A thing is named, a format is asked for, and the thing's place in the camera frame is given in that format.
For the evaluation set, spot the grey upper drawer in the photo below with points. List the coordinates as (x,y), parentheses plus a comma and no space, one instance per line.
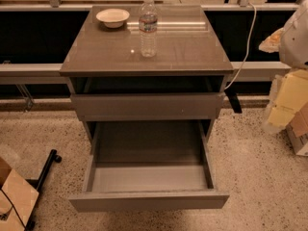
(118,107)

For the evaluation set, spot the cardboard box right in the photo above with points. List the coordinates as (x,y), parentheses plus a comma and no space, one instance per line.
(298,132)

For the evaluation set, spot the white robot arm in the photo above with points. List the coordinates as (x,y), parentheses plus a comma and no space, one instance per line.
(288,93)

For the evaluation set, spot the grey drawer cabinet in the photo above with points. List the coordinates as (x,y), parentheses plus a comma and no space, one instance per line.
(172,68)

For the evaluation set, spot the cardboard box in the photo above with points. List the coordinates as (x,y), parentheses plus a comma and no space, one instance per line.
(17,199)
(298,132)

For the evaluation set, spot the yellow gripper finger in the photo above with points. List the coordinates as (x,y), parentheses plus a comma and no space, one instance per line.
(272,42)

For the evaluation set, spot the cardboard box left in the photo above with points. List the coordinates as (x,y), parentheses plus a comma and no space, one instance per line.
(17,199)

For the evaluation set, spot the black wheeled stand leg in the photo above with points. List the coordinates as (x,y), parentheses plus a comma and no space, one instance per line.
(38,183)

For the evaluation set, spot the clear plastic water bottle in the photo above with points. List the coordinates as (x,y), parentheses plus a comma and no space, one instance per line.
(148,24)

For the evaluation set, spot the open grey lower drawer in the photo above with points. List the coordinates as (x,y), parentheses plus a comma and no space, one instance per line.
(149,166)

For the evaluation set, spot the white ceramic bowl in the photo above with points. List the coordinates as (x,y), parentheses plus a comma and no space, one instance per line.
(113,18)

